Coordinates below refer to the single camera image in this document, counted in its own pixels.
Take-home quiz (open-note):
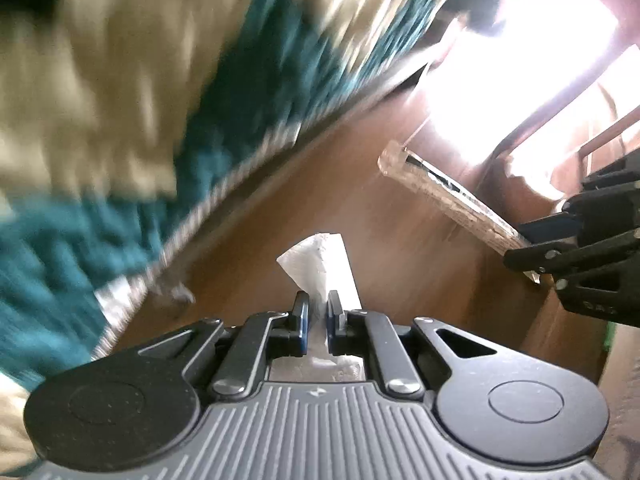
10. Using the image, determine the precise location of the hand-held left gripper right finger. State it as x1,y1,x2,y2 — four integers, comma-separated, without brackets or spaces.
325,290,501,397

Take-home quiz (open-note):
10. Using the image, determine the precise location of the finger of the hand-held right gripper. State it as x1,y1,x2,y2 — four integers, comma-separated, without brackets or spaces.
502,227,640,274
517,156,640,247

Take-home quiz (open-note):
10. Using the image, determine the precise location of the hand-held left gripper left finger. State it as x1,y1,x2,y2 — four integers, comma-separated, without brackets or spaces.
137,290,311,396

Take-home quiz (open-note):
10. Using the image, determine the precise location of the white paper napkin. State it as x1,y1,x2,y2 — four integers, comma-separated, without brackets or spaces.
270,232,363,381

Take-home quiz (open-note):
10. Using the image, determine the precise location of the clear plastic sleeve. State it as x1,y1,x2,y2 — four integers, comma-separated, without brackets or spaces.
377,140,546,286

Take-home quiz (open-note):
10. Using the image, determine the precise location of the dark wooden chair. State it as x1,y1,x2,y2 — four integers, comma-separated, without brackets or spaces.
480,0,640,196

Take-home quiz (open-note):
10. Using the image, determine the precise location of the teal cream zigzag quilt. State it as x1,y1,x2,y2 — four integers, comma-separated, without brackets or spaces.
0,0,481,476

